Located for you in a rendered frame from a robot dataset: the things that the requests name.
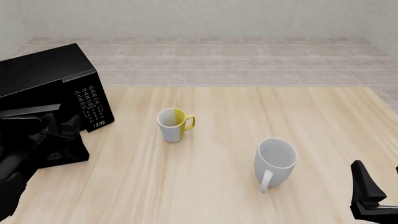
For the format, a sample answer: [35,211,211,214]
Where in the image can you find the black microwave oven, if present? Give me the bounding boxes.
[0,43,115,133]

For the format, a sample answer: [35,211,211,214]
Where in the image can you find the plain white mug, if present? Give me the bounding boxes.
[254,137,298,195]

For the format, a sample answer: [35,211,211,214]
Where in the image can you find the black microwave door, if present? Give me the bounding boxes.
[0,104,91,169]

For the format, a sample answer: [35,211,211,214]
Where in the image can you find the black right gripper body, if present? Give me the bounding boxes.
[349,202,398,222]

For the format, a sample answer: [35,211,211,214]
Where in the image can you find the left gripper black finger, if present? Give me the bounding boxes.
[60,114,83,139]

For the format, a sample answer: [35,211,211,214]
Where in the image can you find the white and yellow mug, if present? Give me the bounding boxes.
[157,107,197,143]

